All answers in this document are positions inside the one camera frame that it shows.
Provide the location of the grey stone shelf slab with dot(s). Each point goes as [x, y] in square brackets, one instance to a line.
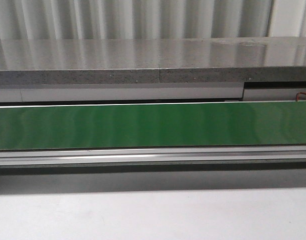
[152, 61]

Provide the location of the green conveyor belt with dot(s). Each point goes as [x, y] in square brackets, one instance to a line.
[152, 125]

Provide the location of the white pleated curtain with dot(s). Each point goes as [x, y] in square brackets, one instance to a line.
[151, 19]

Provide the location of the aluminium conveyor front rail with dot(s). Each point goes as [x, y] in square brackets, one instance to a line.
[152, 159]

